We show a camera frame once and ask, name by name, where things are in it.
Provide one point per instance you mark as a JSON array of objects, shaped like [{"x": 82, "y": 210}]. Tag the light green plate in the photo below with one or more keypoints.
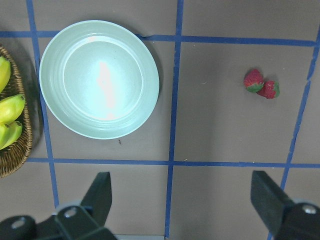
[{"x": 99, "y": 79}]

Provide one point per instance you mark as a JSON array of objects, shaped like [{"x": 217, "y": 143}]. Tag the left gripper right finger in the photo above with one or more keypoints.
[{"x": 284, "y": 218}]

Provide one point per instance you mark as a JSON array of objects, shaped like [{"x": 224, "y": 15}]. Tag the woven wicker basket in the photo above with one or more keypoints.
[{"x": 14, "y": 156}]

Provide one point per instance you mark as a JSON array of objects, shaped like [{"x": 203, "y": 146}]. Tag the red strawberry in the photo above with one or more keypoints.
[
  {"x": 253, "y": 81},
  {"x": 270, "y": 90}
]

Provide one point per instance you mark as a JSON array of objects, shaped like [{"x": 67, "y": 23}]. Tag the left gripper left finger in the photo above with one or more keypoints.
[{"x": 83, "y": 221}]

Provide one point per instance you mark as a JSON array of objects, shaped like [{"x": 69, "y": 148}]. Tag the yellow banana bunch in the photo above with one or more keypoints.
[{"x": 10, "y": 109}]

